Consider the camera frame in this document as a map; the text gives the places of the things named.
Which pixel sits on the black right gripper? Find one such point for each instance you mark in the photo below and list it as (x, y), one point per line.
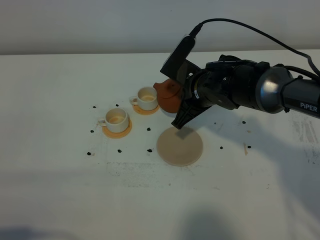
(193, 100)

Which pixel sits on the brown clay teapot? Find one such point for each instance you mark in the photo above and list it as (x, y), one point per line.
(169, 95)

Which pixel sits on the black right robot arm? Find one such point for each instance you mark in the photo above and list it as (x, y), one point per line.
(231, 83)

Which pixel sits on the beige round teapot coaster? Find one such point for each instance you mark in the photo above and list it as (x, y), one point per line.
(179, 147)

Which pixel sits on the white teacup far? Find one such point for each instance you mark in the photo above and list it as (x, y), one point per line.
(145, 99)

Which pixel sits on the white teacup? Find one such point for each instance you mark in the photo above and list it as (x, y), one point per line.
(116, 120)
(145, 99)

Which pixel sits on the orange coaster far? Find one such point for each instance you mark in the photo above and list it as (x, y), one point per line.
(141, 111)

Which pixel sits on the orange coaster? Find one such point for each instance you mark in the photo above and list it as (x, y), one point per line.
(119, 135)
(141, 111)

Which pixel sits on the white teacup near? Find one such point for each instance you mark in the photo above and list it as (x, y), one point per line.
(116, 120)

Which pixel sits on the orange coaster near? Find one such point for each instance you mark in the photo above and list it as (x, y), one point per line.
(119, 135)

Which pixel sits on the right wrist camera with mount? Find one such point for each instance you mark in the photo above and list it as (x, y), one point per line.
(177, 67)

